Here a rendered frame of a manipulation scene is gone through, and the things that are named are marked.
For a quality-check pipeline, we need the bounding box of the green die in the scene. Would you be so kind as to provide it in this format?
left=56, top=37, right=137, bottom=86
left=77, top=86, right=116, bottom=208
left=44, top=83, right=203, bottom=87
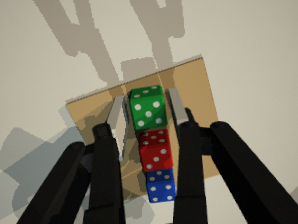
left=128, top=85, right=168, bottom=130

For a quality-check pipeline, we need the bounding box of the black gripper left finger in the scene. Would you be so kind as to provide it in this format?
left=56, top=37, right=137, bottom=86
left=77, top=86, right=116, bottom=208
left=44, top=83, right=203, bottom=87
left=16, top=95, right=129, bottom=224

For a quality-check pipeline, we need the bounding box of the red die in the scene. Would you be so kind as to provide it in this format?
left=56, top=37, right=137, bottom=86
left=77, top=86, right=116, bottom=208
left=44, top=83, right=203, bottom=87
left=138, top=129, right=173, bottom=172

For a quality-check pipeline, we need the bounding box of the blue die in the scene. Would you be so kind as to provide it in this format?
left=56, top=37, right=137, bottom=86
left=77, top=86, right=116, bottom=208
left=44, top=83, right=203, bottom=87
left=146, top=168, right=176, bottom=203

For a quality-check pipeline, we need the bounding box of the tan flat mat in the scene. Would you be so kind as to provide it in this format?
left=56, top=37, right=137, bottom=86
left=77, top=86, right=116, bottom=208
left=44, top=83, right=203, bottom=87
left=66, top=57, right=219, bottom=200

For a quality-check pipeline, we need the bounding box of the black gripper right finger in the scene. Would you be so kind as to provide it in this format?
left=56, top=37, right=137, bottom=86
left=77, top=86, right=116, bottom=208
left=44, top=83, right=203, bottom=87
left=168, top=87, right=298, bottom=224

